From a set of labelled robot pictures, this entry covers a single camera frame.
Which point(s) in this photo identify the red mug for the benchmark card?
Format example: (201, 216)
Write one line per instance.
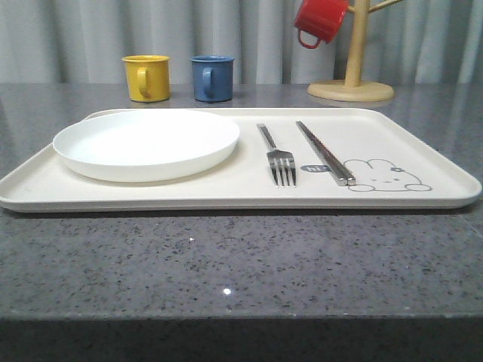
(321, 19)

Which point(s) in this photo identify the blue mug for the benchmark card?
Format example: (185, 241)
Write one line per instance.
(212, 78)

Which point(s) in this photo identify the yellow mug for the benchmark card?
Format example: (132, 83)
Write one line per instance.
(147, 77)

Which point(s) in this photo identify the white round plate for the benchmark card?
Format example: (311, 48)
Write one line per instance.
(147, 145)

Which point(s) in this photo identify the grey curtain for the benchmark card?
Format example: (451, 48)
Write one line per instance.
(411, 42)

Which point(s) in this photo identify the beige rabbit serving tray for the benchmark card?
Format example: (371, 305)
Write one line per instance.
(393, 169)

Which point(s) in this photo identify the silver metal chopstick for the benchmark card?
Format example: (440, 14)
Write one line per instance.
(346, 171)
(323, 154)

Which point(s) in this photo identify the wooden mug tree stand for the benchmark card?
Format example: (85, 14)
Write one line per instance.
(353, 88)

